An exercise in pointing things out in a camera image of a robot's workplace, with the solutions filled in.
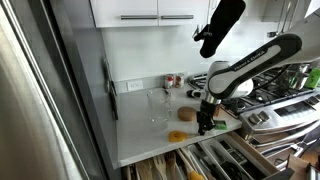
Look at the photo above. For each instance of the wooden fork in drawer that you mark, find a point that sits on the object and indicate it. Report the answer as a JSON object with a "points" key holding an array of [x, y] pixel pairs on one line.
{"points": [[160, 164]]}

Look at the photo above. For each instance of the white wall outlet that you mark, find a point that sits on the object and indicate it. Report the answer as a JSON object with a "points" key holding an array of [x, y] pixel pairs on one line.
{"points": [[134, 85]]}

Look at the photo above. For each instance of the white drawer cutlery organizer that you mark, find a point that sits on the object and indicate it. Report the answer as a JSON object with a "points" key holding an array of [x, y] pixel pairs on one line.
{"points": [[229, 158]]}

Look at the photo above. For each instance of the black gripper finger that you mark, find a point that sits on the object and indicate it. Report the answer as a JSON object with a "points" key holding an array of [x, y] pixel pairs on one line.
{"points": [[201, 130], [211, 125]]}

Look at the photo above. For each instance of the stainless steel refrigerator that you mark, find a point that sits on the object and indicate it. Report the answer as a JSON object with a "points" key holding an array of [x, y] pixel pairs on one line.
{"points": [[46, 106]]}

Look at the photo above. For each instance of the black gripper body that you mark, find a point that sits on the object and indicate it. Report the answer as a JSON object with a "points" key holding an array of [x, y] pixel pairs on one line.
{"points": [[205, 114]]}

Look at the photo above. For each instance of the steel pot on stove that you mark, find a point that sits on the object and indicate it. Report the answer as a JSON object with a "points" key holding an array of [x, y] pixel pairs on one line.
{"points": [[293, 78]]}

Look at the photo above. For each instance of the small black round lid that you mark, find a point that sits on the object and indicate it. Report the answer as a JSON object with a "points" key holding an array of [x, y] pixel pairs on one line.
{"points": [[193, 94]]}

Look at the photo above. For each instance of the orange and white smiley spatula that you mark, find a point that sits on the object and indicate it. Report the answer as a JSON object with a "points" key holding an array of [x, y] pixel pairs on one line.
{"points": [[179, 136]]}

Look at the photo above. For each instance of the clear glass jar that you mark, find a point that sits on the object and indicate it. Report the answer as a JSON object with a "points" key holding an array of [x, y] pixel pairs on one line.
{"points": [[159, 102]]}

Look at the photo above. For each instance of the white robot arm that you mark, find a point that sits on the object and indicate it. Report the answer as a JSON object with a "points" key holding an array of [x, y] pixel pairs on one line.
{"points": [[299, 44]]}

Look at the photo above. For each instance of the white upper cabinet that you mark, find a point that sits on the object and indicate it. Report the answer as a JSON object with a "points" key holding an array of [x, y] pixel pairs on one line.
{"points": [[142, 13]]}

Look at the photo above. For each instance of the green tea bag packet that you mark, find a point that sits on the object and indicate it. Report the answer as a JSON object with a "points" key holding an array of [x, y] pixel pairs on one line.
{"points": [[220, 125]]}

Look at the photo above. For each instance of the green bottle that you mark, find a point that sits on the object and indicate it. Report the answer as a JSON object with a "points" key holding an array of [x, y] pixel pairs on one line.
{"points": [[313, 78]]}

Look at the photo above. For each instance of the red capped spice jar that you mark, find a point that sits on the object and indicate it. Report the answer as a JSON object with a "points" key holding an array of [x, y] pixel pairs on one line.
{"points": [[169, 81]]}

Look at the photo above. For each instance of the black oven mitt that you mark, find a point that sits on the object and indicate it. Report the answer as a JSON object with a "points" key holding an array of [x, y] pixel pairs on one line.
{"points": [[227, 13]]}

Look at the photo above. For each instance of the stainless gas stove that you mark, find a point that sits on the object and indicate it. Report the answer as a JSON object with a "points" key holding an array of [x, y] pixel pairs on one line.
{"points": [[275, 118]]}

